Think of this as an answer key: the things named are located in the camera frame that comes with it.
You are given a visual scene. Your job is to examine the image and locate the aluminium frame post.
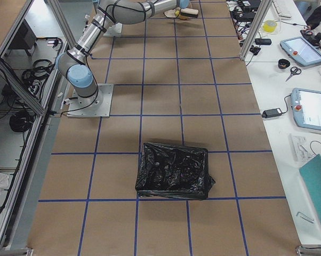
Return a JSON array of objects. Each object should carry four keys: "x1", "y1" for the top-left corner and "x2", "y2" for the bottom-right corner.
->
[{"x1": 239, "y1": 0, "x2": 272, "y2": 60}]

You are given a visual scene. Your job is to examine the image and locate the metal hex key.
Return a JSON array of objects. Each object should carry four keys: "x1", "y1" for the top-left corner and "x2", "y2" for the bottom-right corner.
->
[{"x1": 296, "y1": 211, "x2": 315, "y2": 223}]

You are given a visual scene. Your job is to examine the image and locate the blue teach pendant far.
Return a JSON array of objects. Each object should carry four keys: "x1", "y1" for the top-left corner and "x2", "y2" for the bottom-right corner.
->
[{"x1": 279, "y1": 37, "x2": 321, "y2": 66}]

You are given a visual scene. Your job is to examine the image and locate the black scissors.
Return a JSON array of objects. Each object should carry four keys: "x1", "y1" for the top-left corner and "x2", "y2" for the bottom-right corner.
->
[{"x1": 285, "y1": 66, "x2": 302, "y2": 82}]

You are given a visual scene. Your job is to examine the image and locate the yellow tape roll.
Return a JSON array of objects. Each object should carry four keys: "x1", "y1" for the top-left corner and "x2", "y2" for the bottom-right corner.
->
[{"x1": 262, "y1": 20, "x2": 277, "y2": 33}]

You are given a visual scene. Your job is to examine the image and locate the blue teach pendant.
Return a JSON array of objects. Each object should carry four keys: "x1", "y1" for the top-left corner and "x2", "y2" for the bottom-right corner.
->
[
  {"x1": 291, "y1": 88, "x2": 321, "y2": 131},
  {"x1": 279, "y1": 37, "x2": 321, "y2": 66}
]

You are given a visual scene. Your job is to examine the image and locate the white keyboard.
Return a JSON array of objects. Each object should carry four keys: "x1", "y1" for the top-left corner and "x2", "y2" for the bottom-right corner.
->
[{"x1": 272, "y1": 0, "x2": 292, "y2": 20}]

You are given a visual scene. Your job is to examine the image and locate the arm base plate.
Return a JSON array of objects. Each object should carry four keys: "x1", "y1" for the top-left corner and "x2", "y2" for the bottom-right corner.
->
[
  {"x1": 102, "y1": 23, "x2": 123, "y2": 37},
  {"x1": 67, "y1": 84, "x2": 114, "y2": 118}
]

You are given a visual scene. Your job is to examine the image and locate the teal folder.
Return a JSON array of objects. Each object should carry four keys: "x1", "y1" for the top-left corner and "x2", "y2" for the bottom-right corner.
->
[{"x1": 299, "y1": 154, "x2": 321, "y2": 223}]

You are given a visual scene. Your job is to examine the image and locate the blue teach pendant near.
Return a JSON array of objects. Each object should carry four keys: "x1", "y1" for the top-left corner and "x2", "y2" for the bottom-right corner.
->
[{"x1": 291, "y1": 88, "x2": 321, "y2": 131}]

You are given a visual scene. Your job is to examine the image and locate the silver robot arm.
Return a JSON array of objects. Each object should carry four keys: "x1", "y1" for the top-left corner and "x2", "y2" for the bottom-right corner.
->
[{"x1": 56, "y1": 0, "x2": 189, "y2": 99}]

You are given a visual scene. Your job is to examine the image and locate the beige plastic dustpan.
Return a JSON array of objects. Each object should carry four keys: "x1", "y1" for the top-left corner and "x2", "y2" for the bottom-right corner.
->
[{"x1": 163, "y1": 10, "x2": 191, "y2": 20}]

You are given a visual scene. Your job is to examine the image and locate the black power adapter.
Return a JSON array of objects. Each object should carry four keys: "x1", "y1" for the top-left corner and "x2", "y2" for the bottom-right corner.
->
[{"x1": 261, "y1": 108, "x2": 283, "y2": 118}]

